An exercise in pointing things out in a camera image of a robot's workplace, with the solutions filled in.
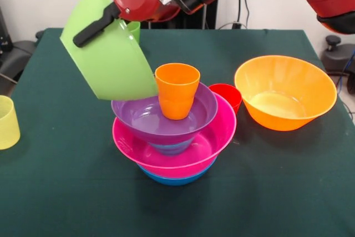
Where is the yellow plastic cup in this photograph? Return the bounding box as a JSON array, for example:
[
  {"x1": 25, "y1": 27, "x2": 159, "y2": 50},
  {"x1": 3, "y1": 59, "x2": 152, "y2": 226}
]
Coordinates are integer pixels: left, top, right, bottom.
[{"x1": 0, "y1": 95, "x2": 21, "y2": 150}]

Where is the black wheeled base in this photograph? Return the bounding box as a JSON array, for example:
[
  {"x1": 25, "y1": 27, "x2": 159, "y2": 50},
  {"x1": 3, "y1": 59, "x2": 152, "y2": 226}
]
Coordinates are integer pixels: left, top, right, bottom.
[{"x1": 321, "y1": 34, "x2": 355, "y2": 95}]

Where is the purple plastic bowl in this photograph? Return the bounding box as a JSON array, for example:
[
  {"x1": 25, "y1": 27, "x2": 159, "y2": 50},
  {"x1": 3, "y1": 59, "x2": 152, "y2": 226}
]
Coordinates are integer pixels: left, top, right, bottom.
[{"x1": 110, "y1": 82, "x2": 219, "y2": 145}]

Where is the large blue plastic bowl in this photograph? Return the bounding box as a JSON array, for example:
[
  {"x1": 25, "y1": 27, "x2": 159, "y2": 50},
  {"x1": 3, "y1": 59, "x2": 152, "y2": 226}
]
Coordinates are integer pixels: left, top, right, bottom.
[{"x1": 136, "y1": 155, "x2": 219, "y2": 186}]

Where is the red plastic cup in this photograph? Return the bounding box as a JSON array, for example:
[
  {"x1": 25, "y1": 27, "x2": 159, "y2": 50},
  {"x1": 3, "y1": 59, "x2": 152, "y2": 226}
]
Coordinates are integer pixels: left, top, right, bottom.
[{"x1": 207, "y1": 83, "x2": 242, "y2": 115}]

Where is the green plastic bowl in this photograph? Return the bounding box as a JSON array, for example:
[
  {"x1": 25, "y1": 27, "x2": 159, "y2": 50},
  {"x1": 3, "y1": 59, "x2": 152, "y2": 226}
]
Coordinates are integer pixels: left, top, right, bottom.
[{"x1": 59, "y1": 0, "x2": 159, "y2": 102}]

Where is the green plastic cup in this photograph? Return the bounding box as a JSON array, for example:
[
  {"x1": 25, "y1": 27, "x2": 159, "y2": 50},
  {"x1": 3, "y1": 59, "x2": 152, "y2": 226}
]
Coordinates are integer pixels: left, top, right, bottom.
[{"x1": 127, "y1": 21, "x2": 141, "y2": 45}]

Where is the orange plastic cup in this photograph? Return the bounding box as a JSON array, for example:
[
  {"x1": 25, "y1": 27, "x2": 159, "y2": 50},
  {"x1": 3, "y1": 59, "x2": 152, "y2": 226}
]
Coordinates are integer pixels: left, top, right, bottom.
[{"x1": 154, "y1": 63, "x2": 201, "y2": 121}]

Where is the large orange plastic bowl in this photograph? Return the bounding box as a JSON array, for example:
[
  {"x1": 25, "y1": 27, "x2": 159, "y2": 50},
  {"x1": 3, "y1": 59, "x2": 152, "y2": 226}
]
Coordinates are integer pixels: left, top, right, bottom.
[{"x1": 234, "y1": 55, "x2": 338, "y2": 132}]

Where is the pink plastic bowl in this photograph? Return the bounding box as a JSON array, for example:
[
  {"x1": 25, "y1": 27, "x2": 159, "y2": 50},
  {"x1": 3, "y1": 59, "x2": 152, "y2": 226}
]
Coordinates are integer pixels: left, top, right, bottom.
[{"x1": 111, "y1": 91, "x2": 237, "y2": 179}]

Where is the black equipment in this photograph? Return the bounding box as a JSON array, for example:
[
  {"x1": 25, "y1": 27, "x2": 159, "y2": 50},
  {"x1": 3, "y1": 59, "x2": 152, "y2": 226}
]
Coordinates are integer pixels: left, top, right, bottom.
[{"x1": 0, "y1": 6, "x2": 37, "y2": 84}]

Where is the blue cable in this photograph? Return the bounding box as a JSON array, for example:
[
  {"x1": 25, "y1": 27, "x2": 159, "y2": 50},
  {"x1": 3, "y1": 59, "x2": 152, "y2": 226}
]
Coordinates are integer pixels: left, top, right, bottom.
[{"x1": 334, "y1": 49, "x2": 355, "y2": 90}]

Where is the black wall cable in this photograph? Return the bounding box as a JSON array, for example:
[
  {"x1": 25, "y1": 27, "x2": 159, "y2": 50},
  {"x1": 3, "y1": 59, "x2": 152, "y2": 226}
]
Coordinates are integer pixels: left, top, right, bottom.
[{"x1": 216, "y1": 0, "x2": 252, "y2": 30}]

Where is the dark green tablecloth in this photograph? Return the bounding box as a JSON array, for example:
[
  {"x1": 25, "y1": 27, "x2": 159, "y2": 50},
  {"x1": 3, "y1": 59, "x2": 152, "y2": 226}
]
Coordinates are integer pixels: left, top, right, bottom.
[{"x1": 0, "y1": 27, "x2": 355, "y2": 237}]

